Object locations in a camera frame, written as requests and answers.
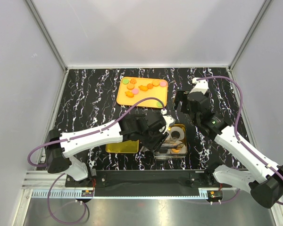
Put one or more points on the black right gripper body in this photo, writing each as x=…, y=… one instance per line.
x=181, y=96

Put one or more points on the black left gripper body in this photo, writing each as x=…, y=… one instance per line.
x=153, y=140

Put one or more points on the black sandwich cookie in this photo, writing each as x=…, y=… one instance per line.
x=175, y=135

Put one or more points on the gold tin lid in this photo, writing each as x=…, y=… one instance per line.
x=123, y=147

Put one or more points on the gold cookie tin box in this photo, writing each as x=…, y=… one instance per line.
x=166, y=155

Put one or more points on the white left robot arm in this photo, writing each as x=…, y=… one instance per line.
x=61, y=148

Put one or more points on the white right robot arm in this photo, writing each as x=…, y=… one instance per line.
x=264, y=178

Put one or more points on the white paper cup rear-right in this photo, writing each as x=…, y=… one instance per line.
x=179, y=129

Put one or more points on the white paper cup front-right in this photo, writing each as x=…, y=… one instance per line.
x=181, y=145

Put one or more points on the yellow cat-shaped cookie left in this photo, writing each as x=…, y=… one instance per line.
x=129, y=94

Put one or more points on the yellow cat-shaped cookie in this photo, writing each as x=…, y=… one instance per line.
x=143, y=88
x=129, y=94

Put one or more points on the pink round cookie right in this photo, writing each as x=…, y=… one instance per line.
x=163, y=83

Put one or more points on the pink round cookie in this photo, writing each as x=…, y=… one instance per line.
x=135, y=91
x=163, y=83

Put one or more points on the pink round cookie left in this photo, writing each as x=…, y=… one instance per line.
x=135, y=91

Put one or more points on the yellow cat-shaped cookie centre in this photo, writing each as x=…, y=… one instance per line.
x=143, y=88

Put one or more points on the yellow plastic tray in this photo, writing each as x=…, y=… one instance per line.
x=152, y=96

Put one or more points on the orange swirl cookie centre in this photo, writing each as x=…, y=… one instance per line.
x=149, y=86

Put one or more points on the orange swirl cookie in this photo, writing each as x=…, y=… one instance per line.
x=133, y=81
x=149, y=86

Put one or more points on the yellow dotted cookie top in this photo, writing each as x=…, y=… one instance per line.
x=156, y=83

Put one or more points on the yellow dotted sandwich cookie left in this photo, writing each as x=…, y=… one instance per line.
x=130, y=86

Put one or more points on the orange swirl cookie left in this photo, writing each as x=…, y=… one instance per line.
x=133, y=81

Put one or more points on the green round cookie top-left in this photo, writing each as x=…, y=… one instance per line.
x=125, y=81

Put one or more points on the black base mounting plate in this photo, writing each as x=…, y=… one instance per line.
x=145, y=183

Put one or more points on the aluminium frame rail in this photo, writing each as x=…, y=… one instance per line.
x=42, y=185

